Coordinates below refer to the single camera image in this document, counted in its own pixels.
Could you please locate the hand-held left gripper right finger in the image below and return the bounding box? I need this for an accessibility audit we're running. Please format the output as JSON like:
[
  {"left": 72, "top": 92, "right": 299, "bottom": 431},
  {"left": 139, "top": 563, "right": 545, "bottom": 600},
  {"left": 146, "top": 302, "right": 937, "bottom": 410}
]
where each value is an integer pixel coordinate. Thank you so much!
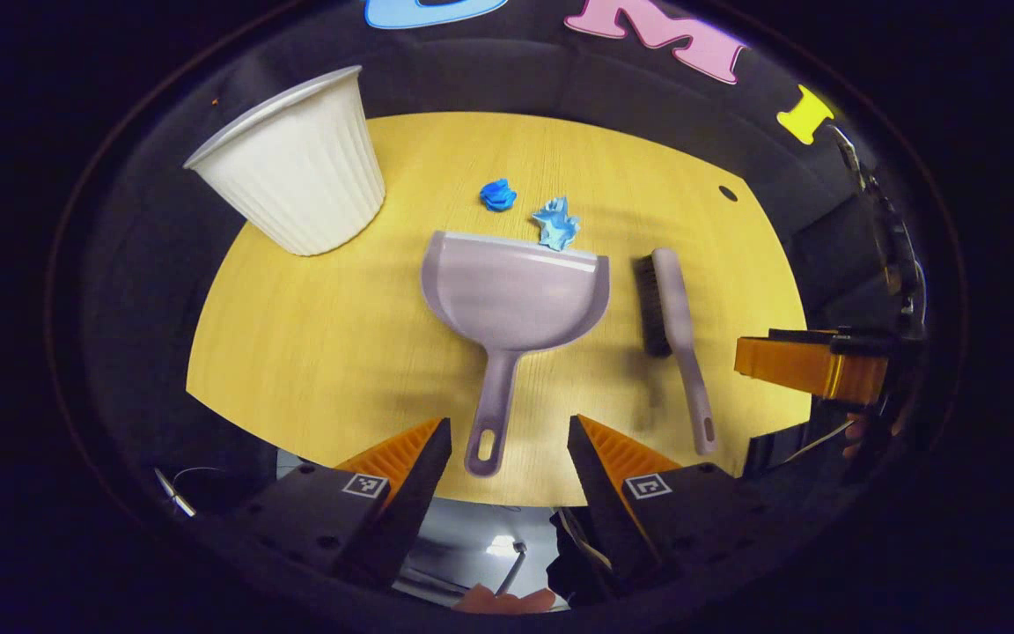
[{"left": 565, "top": 414, "right": 812, "bottom": 595}]

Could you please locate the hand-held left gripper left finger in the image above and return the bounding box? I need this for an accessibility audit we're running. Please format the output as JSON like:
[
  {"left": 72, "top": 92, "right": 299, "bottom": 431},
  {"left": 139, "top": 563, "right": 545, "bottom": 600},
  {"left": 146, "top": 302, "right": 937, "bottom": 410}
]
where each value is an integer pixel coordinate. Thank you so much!
[{"left": 225, "top": 417, "right": 455, "bottom": 593}]

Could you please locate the small grey broom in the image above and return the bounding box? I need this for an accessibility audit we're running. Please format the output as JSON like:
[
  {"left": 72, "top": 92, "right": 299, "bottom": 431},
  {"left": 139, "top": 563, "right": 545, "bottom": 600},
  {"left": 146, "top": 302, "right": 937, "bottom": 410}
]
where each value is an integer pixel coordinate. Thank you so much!
[{"left": 632, "top": 247, "right": 720, "bottom": 458}]

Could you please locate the grey plastic dustpan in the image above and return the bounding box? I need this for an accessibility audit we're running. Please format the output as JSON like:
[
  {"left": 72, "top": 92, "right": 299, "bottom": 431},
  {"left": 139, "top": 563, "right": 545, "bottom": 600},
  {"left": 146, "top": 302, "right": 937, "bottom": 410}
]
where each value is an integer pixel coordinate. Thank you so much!
[{"left": 420, "top": 230, "right": 612, "bottom": 479}]

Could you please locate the light blue paper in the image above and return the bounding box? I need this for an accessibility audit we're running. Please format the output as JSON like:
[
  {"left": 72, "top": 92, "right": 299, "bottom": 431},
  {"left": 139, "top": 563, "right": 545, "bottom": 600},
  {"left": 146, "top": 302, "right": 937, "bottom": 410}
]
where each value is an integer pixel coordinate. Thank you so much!
[{"left": 531, "top": 195, "right": 582, "bottom": 254}]

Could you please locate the dark blue paper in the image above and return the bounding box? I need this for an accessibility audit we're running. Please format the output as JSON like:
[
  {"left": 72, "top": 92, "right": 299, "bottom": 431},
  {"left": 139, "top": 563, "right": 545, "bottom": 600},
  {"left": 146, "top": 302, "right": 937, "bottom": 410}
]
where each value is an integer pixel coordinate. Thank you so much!
[{"left": 478, "top": 178, "right": 519, "bottom": 214}]

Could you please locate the white ribbed garbage bin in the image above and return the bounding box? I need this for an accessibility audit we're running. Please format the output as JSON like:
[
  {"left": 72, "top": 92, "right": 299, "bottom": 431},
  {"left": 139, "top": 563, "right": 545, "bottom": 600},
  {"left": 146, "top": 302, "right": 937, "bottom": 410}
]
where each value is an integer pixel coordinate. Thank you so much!
[{"left": 182, "top": 64, "right": 387, "bottom": 258}]

